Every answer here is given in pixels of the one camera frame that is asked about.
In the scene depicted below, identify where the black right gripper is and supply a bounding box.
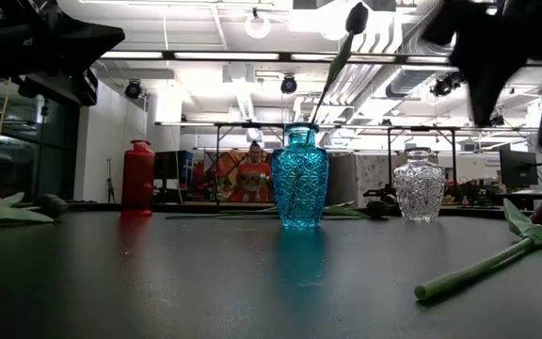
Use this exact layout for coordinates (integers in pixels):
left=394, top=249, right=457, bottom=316
left=420, top=0, right=542, bottom=148

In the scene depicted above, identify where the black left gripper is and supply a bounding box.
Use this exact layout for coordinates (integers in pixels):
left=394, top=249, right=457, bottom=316
left=0, top=0, right=126, bottom=107

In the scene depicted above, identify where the black artificial tulip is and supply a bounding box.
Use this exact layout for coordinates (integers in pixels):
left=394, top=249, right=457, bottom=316
left=33, top=192, right=70, bottom=220
left=309, top=1, right=370, bottom=124
left=165, top=200, right=392, bottom=221

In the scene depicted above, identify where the red glass vase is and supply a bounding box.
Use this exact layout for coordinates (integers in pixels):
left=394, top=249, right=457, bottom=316
left=120, top=139, right=156, bottom=218

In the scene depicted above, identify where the clear cut glass vase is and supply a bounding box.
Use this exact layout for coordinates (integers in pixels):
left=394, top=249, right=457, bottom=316
left=391, top=146, right=446, bottom=223

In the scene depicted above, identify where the blue cut glass vase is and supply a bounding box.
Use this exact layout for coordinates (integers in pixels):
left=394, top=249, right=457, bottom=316
left=271, top=121, right=330, bottom=231

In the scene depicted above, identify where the black ceiling spotlight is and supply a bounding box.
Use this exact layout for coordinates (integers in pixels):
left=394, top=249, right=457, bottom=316
left=123, top=78, right=143, bottom=100
left=429, top=70, right=465, bottom=98
left=279, top=73, right=298, bottom=95

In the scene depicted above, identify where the dark background monitor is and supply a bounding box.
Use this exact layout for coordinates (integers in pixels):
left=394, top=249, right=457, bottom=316
left=153, top=150, right=195, bottom=189
left=499, top=149, right=539, bottom=188

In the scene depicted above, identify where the person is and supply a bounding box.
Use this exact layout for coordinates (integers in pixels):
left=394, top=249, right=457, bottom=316
left=235, top=139, right=274, bottom=203

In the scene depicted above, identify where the black table frame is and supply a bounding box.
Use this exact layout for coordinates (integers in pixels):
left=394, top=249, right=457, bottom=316
left=16, top=201, right=535, bottom=220

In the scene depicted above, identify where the white ring ceiling lamp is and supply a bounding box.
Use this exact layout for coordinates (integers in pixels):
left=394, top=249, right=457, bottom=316
left=244, top=11, right=272, bottom=40

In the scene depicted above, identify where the black overhead frame bar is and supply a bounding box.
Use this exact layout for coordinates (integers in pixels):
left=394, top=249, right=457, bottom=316
left=99, top=50, right=542, bottom=66

